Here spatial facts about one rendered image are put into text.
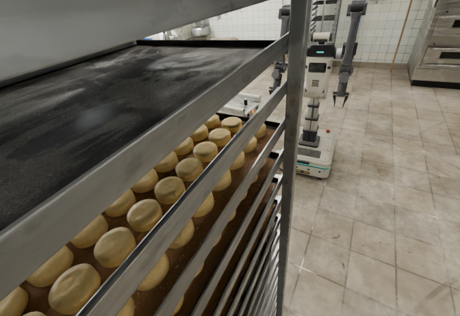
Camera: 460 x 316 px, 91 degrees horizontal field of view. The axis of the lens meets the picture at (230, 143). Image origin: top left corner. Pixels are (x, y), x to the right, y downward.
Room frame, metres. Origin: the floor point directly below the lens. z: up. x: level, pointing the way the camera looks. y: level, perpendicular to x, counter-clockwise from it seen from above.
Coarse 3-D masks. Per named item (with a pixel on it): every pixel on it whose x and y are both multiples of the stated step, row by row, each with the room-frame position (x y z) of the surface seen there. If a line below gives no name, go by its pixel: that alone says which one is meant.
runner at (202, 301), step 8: (280, 152) 0.47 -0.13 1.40; (280, 160) 0.43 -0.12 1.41; (272, 168) 0.38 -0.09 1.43; (272, 176) 0.38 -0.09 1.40; (264, 184) 0.34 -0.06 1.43; (264, 192) 0.34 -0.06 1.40; (256, 200) 0.30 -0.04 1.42; (256, 208) 0.30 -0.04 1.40; (248, 216) 0.27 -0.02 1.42; (240, 232) 0.24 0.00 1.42; (232, 240) 0.22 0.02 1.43; (232, 248) 0.21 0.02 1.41; (224, 256) 0.19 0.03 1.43; (224, 264) 0.19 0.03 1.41; (216, 272) 0.17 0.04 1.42; (216, 280) 0.17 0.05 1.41; (208, 288) 0.15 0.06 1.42; (208, 296) 0.15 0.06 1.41; (200, 304) 0.13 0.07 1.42; (192, 312) 0.12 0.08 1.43; (200, 312) 0.13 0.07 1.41
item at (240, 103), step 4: (232, 100) 2.08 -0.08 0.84; (236, 100) 2.07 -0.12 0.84; (240, 100) 2.06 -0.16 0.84; (244, 100) 1.93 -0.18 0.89; (228, 104) 2.00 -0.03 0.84; (232, 104) 1.99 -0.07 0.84; (236, 104) 1.98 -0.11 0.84; (240, 104) 1.97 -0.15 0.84; (244, 104) 1.93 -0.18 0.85; (248, 104) 1.94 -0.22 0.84; (252, 104) 1.93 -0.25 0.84; (248, 108) 1.86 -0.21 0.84; (220, 112) 1.86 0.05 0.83; (224, 112) 1.84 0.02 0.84
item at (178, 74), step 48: (144, 48) 0.61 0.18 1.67; (192, 48) 0.54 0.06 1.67; (240, 48) 0.49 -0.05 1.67; (0, 96) 0.36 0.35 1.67; (48, 96) 0.33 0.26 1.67; (96, 96) 0.31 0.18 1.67; (144, 96) 0.28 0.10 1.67; (192, 96) 0.26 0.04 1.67; (0, 144) 0.20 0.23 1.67; (48, 144) 0.19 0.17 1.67; (96, 144) 0.18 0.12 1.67; (0, 192) 0.13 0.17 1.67; (48, 192) 0.12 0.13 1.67
